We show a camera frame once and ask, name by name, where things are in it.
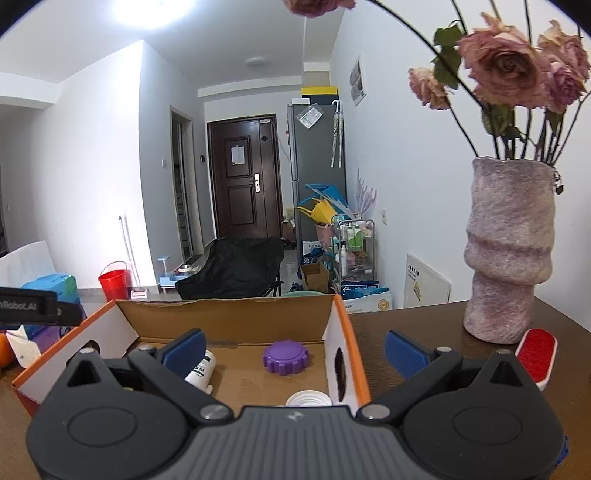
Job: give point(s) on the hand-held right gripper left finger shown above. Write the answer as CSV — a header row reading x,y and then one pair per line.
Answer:
x,y
184,350

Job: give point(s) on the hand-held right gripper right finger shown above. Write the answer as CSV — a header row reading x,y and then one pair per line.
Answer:
x,y
408,353

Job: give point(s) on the small white bottle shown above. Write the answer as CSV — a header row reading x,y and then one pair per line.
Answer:
x,y
203,369

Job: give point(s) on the orange cardboard box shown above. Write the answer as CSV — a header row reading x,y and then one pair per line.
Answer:
x,y
231,318

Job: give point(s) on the purple gear-shaped lid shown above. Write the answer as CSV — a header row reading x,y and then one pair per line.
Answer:
x,y
285,357

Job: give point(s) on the white ribbed cap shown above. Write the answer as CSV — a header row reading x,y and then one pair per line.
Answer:
x,y
308,398

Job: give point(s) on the red lint brush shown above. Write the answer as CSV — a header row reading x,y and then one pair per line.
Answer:
x,y
538,355

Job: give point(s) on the blue tissue pack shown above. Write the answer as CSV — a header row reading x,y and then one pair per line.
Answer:
x,y
51,284

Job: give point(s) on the purple tissue pack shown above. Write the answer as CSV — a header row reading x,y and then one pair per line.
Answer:
x,y
51,337

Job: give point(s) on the orange fruit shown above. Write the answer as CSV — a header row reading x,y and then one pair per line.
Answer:
x,y
3,350

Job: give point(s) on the white flat board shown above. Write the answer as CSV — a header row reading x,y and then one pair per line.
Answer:
x,y
427,281

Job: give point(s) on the blue pet feeder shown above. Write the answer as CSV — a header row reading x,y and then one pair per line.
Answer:
x,y
173,277

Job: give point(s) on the red plastic bucket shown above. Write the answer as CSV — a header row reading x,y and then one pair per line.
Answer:
x,y
113,284

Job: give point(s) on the black folding chair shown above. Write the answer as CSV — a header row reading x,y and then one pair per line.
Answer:
x,y
235,267

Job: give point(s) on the white mop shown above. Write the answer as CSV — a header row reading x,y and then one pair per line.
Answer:
x,y
131,263

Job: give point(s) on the small open cardboard box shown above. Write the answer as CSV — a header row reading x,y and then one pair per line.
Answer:
x,y
315,279

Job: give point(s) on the green plastic basin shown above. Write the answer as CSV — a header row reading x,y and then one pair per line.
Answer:
x,y
300,293

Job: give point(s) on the pink textured vase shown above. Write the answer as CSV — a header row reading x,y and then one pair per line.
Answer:
x,y
508,254

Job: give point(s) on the pink plastic basket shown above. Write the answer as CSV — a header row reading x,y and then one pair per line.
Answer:
x,y
324,234

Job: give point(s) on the purple toy wings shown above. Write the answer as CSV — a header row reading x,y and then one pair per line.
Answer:
x,y
367,194

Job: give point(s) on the dark brown entrance door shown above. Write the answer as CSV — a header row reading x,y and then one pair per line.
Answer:
x,y
244,180

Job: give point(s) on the blue plastic dustpan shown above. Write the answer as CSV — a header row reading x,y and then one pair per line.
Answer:
x,y
325,191

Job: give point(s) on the grey refrigerator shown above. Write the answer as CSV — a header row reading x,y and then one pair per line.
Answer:
x,y
318,157

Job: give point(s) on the white folded umbrella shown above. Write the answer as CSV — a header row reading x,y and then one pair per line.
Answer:
x,y
337,134

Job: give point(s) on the clear bag on refrigerator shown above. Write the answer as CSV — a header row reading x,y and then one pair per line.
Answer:
x,y
310,117

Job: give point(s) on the yellow and black box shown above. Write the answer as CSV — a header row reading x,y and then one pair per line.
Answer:
x,y
319,94

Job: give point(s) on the round ceiling light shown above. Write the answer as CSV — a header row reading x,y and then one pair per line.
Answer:
x,y
257,61

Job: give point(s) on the dried pink rose bouquet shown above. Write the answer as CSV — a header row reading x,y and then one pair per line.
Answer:
x,y
505,67

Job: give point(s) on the white wall electrical panel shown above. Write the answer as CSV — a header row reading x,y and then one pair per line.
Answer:
x,y
358,81

